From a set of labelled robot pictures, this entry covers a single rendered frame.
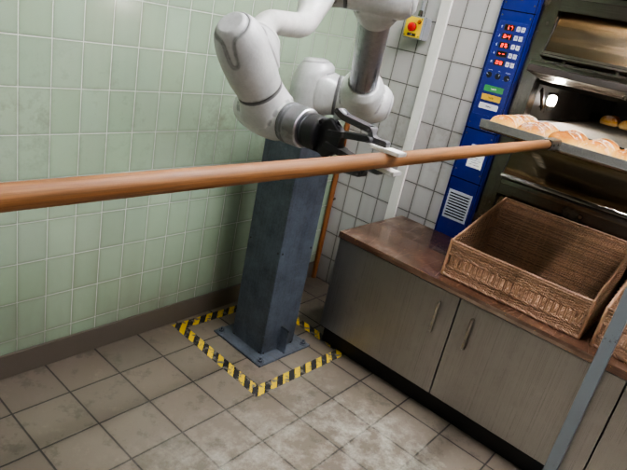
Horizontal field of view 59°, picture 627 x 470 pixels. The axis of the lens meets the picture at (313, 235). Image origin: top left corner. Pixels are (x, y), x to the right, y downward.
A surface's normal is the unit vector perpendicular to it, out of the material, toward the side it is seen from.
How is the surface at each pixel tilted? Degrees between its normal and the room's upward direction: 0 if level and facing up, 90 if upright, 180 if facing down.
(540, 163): 70
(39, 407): 0
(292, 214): 90
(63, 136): 90
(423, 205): 90
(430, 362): 90
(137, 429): 0
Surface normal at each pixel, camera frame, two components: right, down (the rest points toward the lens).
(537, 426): -0.64, 0.16
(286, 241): 0.72, 0.39
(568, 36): -0.54, -0.16
